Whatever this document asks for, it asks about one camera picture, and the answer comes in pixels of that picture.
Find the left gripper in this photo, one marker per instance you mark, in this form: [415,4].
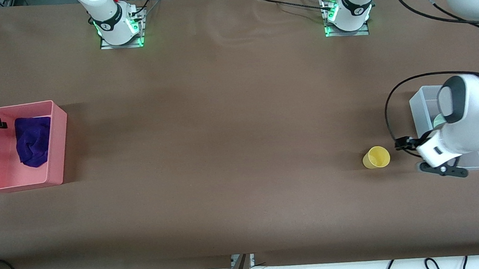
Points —
[410,143]

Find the purple microfibre cloth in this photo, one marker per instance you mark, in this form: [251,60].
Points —
[33,142]

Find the yellow plastic cup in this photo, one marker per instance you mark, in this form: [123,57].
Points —
[376,158]

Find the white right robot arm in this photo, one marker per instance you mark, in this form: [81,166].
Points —
[106,12]

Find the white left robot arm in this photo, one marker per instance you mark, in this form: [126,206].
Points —
[477,111]

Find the large brown table mat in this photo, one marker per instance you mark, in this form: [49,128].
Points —
[239,130]

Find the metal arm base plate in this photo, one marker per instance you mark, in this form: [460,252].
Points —
[345,33]
[137,33]

